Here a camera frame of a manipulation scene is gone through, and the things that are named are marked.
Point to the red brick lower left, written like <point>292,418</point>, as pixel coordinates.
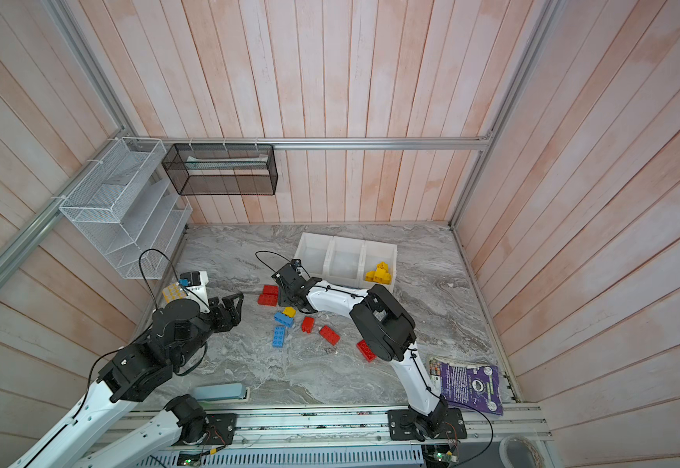
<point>268,300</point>

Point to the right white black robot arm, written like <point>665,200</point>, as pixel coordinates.
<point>389,332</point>

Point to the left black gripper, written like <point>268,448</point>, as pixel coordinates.
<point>228,321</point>

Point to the purple book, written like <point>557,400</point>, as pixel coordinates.
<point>468,385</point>

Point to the white bin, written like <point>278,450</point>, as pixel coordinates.
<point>312,251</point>
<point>344,261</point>
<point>377,252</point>

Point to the red brick lower right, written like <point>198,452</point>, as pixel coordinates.
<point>365,351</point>

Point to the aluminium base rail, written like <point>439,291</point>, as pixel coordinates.
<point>315,426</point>

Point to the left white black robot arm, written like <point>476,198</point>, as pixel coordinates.
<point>176,334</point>

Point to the light blue case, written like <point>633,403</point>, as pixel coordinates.
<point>221,392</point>

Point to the small red brick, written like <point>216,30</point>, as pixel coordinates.
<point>307,325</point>

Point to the red brick centre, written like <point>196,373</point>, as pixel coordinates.
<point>330,335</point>

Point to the black mesh basket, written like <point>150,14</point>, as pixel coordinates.
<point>222,169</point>

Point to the yellow calculator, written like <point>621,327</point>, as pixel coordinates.
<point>174,292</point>

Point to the left white bin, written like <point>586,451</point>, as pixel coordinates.
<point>312,251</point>

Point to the right white bin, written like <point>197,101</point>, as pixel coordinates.
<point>377,252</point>

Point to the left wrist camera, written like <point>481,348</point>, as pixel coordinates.
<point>194,284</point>

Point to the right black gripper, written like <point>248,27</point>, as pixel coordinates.
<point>283,296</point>

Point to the white wire mesh shelf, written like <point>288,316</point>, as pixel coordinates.
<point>133,218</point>

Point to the middle white bin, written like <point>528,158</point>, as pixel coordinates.
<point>344,261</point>

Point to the blue brick lower left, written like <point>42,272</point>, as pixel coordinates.
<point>280,332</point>

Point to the blue brick under yellow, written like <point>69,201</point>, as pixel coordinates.
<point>284,320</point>

